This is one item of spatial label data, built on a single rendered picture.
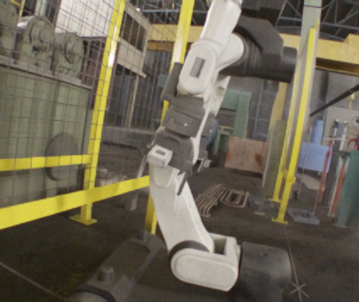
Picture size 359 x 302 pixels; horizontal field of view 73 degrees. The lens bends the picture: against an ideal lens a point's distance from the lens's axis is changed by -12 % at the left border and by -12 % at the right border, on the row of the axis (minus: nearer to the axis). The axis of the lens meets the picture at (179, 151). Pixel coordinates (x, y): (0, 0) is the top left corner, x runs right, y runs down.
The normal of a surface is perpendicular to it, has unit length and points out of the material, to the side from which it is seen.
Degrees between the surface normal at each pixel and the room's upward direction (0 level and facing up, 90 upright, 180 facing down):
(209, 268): 90
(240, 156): 90
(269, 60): 113
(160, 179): 90
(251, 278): 90
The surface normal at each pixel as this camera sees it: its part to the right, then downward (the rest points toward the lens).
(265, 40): -0.18, 0.05
